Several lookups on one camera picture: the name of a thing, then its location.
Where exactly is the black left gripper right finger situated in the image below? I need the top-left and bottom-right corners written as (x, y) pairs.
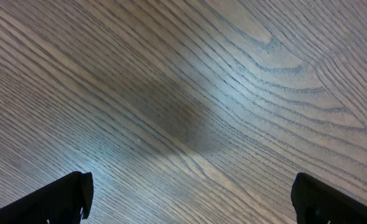
top-left (290, 172), bottom-right (367, 224)

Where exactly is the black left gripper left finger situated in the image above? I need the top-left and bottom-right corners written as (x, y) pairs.
top-left (0, 171), bottom-right (94, 224)

